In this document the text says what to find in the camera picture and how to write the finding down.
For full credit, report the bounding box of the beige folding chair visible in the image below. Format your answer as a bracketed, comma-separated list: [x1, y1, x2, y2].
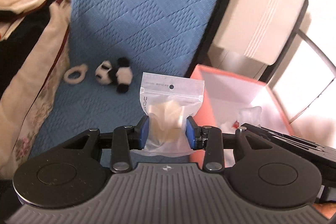
[183, 0, 336, 125]

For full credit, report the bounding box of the packaged beige powder puff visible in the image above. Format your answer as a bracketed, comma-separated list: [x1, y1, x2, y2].
[135, 72, 205, 157]

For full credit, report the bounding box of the floral sofa cover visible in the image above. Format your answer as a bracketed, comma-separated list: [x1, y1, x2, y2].
[10, 43, 72, 164]

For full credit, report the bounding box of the clear plastic wrapper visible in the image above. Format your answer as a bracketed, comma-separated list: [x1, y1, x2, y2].
[237, 106, 262, 126]

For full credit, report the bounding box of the panda plush toy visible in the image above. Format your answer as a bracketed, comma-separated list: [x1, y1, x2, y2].
[95, 57, 133, 93]

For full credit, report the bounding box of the pink cardboard box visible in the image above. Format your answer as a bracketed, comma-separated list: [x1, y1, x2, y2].
[188, 64, 296, 169]

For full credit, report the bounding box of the person's right hand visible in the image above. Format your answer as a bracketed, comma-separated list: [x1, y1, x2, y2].
[313, 203, 336, 219]

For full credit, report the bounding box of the white fluffy hair scrunchie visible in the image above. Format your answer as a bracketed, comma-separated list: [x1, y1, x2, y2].
[63, 64, 88, 85]

